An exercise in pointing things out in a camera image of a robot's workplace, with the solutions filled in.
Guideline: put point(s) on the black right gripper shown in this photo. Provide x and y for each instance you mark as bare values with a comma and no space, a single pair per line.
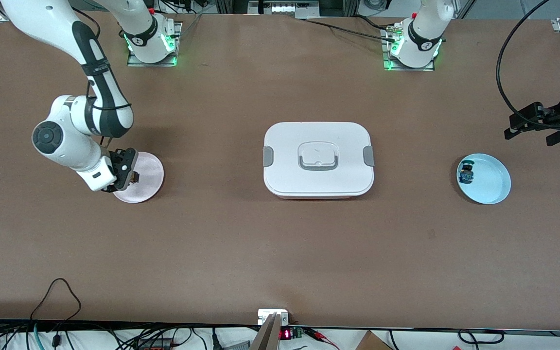
134,176

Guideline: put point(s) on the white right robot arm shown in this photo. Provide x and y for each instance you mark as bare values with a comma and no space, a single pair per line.
61,141

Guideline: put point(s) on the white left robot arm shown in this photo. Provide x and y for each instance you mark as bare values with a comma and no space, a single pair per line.
423,29

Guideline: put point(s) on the pale pink round plate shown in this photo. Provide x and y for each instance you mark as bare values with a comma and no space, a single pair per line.
151,180

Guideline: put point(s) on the light blue round plate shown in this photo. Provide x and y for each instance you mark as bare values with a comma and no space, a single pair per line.
491,182

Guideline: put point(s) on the white lunch box grey clasps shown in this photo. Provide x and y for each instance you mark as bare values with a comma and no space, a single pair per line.
299,180

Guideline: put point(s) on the small white box device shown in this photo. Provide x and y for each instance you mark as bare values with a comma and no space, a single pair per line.
265,315

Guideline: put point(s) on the brown wooden wedge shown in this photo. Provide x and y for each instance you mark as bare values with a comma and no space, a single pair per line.
268,338

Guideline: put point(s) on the white labelled equipment box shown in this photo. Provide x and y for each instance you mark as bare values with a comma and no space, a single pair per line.
285,8

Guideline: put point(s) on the red digit display board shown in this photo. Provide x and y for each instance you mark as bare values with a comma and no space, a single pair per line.
286,334

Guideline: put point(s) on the red black test lead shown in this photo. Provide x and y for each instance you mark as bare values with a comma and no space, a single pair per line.
321,337

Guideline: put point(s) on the brown cardboard piece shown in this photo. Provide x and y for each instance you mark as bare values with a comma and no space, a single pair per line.
372,342

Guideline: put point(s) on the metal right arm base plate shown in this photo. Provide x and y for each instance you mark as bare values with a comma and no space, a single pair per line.
136,63

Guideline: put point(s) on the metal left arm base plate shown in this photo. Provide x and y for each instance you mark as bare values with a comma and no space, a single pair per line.
421,69

